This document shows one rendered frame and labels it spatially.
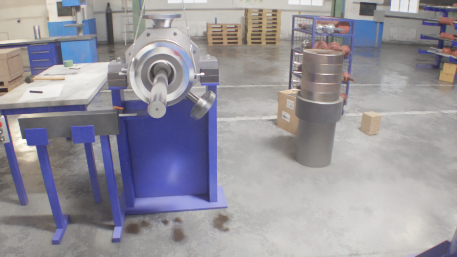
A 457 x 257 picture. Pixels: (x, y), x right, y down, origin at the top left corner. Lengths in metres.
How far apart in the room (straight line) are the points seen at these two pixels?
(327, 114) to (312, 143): 0.33
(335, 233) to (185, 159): 1.22
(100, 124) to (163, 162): 0.70
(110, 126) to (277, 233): 1.31
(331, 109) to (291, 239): 1.27
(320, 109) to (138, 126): 1.56
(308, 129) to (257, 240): 1.27
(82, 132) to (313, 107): 1.92
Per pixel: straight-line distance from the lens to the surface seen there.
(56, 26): 12.97
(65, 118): 2.11
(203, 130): 2.47
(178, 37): 2.18
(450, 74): 8.77
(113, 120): 2.05
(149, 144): 2.51
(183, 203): 2.62
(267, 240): 2.31
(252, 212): 2.55
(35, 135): 2.21
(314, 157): 3.21
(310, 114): 3.03
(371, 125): 4.22
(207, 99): 1.94
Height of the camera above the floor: 1.48
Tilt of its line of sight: 21 degrees down
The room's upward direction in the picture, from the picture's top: straight up
